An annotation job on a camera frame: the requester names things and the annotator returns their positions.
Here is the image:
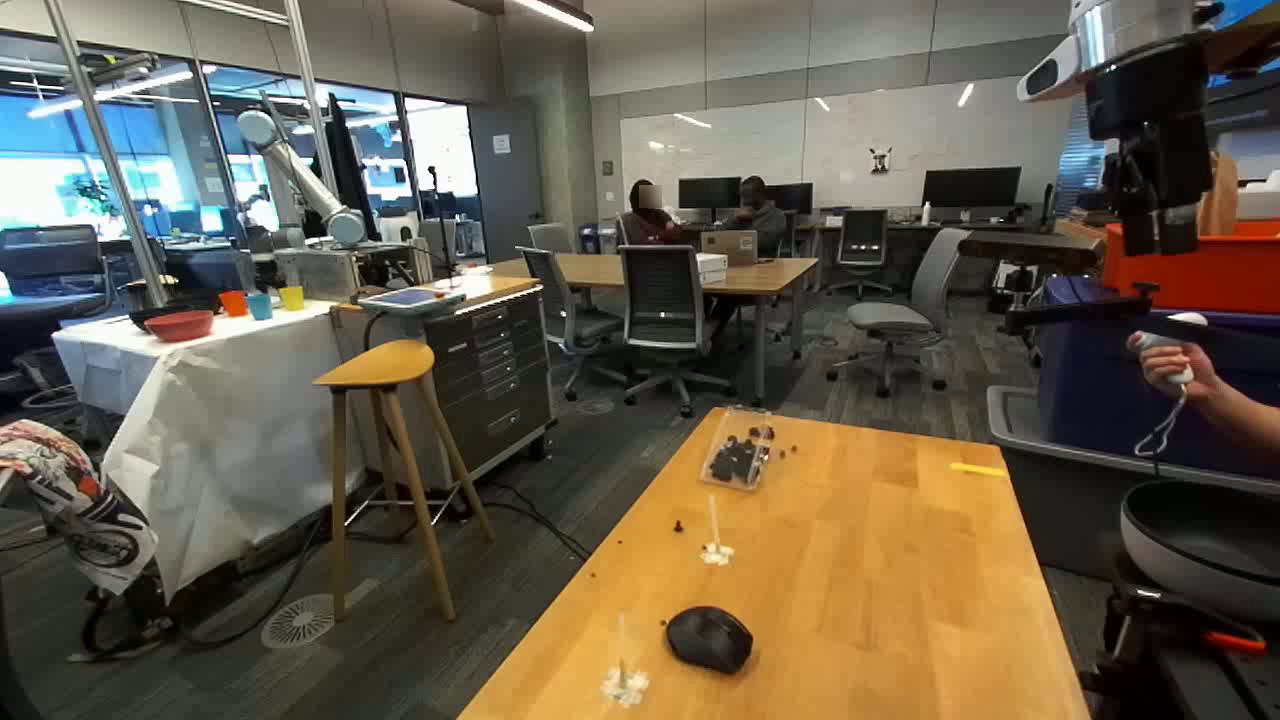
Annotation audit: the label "orange handled tool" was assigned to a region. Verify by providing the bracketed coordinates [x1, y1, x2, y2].
[1195, 625, 1271, 660]

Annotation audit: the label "colourful printed bag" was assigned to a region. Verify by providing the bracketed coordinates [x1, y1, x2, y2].
[0, 416, 165, 601]

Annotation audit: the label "clear bag of dark pieces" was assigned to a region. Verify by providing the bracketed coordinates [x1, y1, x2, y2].
[701, 419, 791, 492]

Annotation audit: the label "grey plastic bin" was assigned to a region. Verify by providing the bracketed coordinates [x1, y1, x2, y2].
[986, 384, 1280, 579]

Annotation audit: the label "black computer mouse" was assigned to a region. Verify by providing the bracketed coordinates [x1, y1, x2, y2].
[663, 605, 760, 681]

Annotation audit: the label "black floor cables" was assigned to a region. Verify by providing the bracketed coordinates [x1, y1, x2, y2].
[76, 494, 345, 663]

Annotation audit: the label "wide black computer monitor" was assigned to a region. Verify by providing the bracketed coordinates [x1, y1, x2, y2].
[921, 162, 1026, 211]

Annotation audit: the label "person's hand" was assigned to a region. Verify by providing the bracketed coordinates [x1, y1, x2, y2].
[1128, 328, 1227, 411]

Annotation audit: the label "table with white cloth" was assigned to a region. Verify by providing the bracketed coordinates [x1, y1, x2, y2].
[54, 298, 374, 601]

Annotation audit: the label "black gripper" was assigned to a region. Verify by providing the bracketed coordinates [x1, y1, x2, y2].
[1082, 34, 1221, 259]

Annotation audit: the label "long wooden desk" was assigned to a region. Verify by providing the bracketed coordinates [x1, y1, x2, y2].
[526, 246, 826, 407]

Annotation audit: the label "seated person with dark hair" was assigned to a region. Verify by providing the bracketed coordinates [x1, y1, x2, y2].
[619, 174, 695, 246]

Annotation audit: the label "person's forearm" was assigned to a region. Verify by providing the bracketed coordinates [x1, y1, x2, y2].
[1200, 370, 1280, 472]

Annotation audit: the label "grey mesh office chair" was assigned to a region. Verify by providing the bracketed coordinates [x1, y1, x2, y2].
[615, 238, 736, 419]

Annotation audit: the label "grey door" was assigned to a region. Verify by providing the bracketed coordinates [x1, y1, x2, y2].
[464, 101, 547, 259]

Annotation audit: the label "light grey office chair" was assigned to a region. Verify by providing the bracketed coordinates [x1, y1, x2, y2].
[826, 224, 973, 399]

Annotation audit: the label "seated person in dark top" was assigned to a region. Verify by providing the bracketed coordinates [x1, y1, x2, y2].
[715, 173, 799, 259]

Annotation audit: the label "silver laptop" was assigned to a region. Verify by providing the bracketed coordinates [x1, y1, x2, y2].
[695, 224, 764, 265]

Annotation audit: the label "black frying pan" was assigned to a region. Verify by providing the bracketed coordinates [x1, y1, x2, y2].
[1116, 477, 1280, 633]

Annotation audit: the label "black office chair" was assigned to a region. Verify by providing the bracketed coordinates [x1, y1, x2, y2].
[834, 202, 895, 298]

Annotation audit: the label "blue storage bin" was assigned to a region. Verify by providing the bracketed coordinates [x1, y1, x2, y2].
[1036, 272, 1280, 472]

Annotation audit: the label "wooden bar stool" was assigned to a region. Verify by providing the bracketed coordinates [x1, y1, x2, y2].
[313, 337, 500, 625]

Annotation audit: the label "grey drawer cabinet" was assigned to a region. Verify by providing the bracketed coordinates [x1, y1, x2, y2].
[355, 272, 559, 492]

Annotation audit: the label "white controller with cord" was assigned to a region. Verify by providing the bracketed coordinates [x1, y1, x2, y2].
[1123, 328, 1200, 464]

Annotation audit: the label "red bowl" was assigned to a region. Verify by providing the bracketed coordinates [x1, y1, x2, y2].
[139, 308, 222, 347]

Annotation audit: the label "brown paper bag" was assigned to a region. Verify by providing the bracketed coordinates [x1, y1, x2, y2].
[1195, 152, 1243, 238]

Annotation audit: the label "orange crate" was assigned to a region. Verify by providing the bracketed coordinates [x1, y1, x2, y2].
[1097, 217, 1280, 318]

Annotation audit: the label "aluminium frame pole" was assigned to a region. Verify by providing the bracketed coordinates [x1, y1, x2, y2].
[41, 0, 173, 313]

